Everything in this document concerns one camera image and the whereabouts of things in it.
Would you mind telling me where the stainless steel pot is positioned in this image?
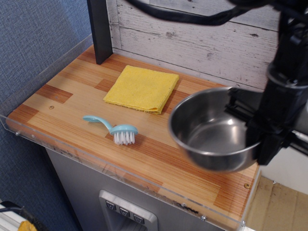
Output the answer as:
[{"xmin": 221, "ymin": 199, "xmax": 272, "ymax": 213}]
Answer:
[{"xmin": 168, "ymin": 87, "xmax": 259, "ymax": 173}]

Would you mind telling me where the yellow folded cloth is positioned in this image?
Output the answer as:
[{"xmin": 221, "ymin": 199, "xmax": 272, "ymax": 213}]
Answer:
[{"xmin": 103, "ymin": 65, "xmax": 180, "ymax": 114}]

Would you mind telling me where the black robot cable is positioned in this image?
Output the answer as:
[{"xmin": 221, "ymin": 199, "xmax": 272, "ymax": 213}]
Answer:
[{"xmin": 125, "ymin": 0, "xmax": 248, "ymax": 26}]

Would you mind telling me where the light blue scrub brush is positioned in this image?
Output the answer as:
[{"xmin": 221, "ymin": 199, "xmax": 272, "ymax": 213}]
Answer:
[{"xmin": 83, "ymin": 115, "xmax": 139, "ymax": 145}]

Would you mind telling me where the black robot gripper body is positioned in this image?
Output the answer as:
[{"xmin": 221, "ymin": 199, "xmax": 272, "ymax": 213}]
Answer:
[{"xmin": 225, "ymin": 80, "xmax": 308, "ymax": 149}]

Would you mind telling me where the grey cabinet with button panel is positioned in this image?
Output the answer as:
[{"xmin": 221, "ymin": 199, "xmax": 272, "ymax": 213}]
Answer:
[{"xmin": 47, "ymin": 149, "xmax": 220, "ymax": 231}]

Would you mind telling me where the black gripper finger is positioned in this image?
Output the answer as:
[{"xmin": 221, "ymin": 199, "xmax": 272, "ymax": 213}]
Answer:
[{"xmin": 257, "ymin": 134, "xmax": 283, "ymax": 166}]

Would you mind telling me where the white ribbed sink unit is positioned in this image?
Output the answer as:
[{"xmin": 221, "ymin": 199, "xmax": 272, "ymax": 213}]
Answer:
[{"xmin": 260, "ymin": 147, "xmax": 308, "ymax": 194}]

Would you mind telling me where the black left frame post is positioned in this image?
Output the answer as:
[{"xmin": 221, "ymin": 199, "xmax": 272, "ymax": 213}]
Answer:
[{"xmin": 87, "ymin": 0, "xmax": 113, "ymax": 64}]

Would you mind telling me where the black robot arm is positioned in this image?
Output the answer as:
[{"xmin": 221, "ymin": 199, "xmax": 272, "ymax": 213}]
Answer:
[{"xmin": 226, "ymin": 0, "xmax": 308, "ymax": 165}]

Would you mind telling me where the clear acrylic table guard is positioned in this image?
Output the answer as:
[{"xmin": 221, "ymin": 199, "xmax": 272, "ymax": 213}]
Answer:
[{"xmin": 1, "ymin": 37, "xmax": 259, "ymax": 231}]

